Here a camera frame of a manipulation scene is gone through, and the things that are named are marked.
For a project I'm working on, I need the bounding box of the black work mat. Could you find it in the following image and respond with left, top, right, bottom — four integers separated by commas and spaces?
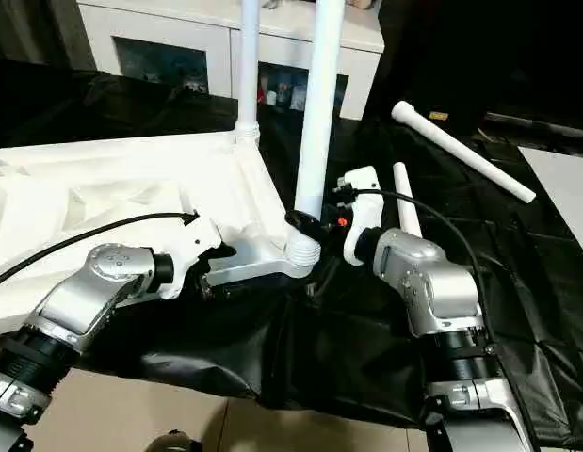
0, 56, 583, 451

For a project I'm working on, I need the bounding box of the white cabinet with glass doors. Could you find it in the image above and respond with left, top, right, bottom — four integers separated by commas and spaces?
76, 0, 387, 121

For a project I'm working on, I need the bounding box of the flat white board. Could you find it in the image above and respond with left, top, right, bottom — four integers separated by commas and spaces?
517, 145, 583, 263

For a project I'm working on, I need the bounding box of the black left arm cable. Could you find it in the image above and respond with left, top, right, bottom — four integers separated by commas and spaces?
0, 210, 202, 295

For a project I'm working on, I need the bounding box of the white plastic table leg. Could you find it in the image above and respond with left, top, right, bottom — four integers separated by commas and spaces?
283, 0, 348, 266
232, 0, 265, 148
390, 100, 538, 205
391, 161, 425, 240

